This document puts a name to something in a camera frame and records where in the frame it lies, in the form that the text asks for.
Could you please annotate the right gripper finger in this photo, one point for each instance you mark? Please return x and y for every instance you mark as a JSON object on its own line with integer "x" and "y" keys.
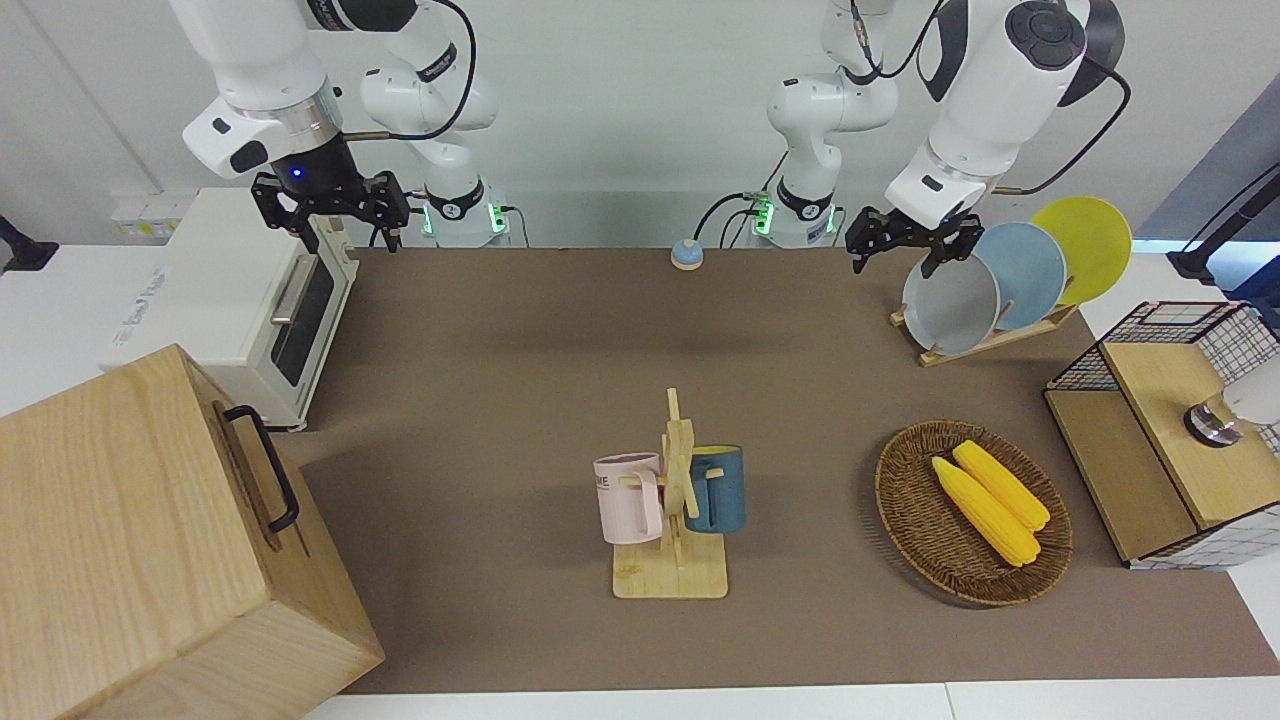
{"x": 310, "y": 236}
{"x": 390, "y": 236}

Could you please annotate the white toaster oven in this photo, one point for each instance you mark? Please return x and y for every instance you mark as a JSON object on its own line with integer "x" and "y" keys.
{"x": 220, "y": 290}

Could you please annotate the brown table mat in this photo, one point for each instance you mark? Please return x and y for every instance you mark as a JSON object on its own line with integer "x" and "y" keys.
{"x": 500, "y": 350}

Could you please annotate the brown wicker basket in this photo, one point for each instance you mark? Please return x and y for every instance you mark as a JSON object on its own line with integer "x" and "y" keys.
{"x": 915, "y": 520}

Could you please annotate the white wall socket strip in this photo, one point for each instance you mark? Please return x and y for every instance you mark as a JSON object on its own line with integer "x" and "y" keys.
{"x": 150, "y": 218}

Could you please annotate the black camera stand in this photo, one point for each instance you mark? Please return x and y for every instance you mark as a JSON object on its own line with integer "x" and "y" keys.
{"x": 1195, "y": 265}
{"x": 25, "y": 255}

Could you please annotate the wooden mug tree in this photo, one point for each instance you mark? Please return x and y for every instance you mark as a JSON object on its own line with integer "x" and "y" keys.
{"x": 670, "y": 575}

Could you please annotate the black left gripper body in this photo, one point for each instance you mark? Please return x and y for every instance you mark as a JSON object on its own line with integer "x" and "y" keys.
{"x": 905, "y": 232}

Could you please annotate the yellow plate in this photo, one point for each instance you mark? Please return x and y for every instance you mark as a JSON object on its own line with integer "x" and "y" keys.
{"x": 1095, "y": 245}

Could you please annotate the dark blue mug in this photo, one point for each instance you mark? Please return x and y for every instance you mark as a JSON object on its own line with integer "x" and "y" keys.
{"x": 722, "y": 495}

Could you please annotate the pink mug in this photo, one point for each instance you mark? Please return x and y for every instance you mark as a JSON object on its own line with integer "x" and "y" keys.
{"x": 627, "y": 500}

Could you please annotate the white cylinder bottle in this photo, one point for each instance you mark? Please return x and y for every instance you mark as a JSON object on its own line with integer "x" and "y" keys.
{"x": 1255, "y": 395}

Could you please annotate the light blue plate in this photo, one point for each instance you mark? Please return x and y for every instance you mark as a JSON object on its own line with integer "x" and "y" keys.
{"x": 1030, "y": 270}

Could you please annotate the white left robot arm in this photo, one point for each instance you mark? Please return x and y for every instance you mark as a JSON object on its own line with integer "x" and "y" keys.
{"x": 1000, "y": 90}

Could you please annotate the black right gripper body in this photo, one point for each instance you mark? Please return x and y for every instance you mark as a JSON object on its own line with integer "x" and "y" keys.
{"x": 320, "y": 185}

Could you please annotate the wooden box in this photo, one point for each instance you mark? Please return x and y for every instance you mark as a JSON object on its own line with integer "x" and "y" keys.
{"x": 130, "y": 540}

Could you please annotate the gray plate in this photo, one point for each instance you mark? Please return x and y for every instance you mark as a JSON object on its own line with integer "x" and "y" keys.
{"x": 950, "y": 310}

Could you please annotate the wooden plate rack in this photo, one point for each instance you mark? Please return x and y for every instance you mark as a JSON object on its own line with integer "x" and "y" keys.
{"x": 985, "y": 345}

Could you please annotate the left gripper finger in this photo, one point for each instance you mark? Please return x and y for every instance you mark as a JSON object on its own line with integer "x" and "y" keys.
{"x": 858, "y": 258}
{"x": 936, "y": 262}

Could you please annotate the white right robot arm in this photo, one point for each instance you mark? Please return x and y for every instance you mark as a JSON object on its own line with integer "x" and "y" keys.
{"x": 260, "y": 60}

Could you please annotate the yellow corn cob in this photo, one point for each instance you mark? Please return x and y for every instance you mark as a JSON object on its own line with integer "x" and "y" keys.
{"x": 1005, "y": 485}
{"x": 985, "y": 515}

